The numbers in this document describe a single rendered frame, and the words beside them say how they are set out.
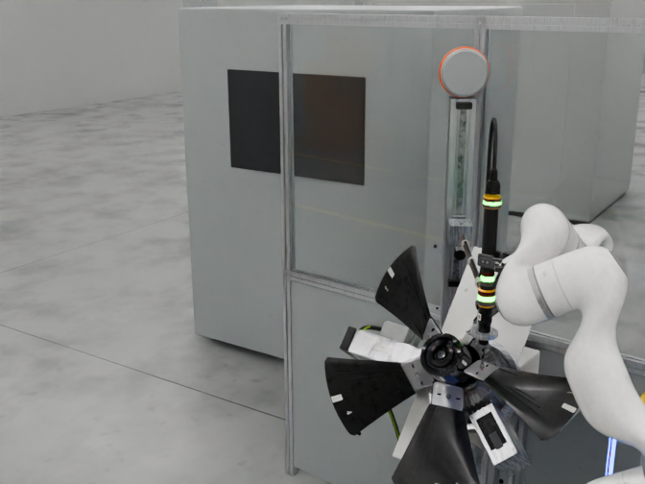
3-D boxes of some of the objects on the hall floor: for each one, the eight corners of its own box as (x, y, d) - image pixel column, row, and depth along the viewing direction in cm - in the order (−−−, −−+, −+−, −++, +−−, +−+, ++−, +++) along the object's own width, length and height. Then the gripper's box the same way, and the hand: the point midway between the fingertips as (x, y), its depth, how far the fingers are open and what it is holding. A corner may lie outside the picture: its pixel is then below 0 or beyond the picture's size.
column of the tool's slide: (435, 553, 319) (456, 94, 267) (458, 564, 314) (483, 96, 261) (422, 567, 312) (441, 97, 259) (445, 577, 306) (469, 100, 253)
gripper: (567, 248, 196) (498, 234, 207) (538, 266, 183) (466, 251, 194) (564, 278, 198) (496, 262, 209) (536, 297, 186) (465, 279, 196)
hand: (489, 258), depth 200 cm, fingers closed on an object, 4 cm apart
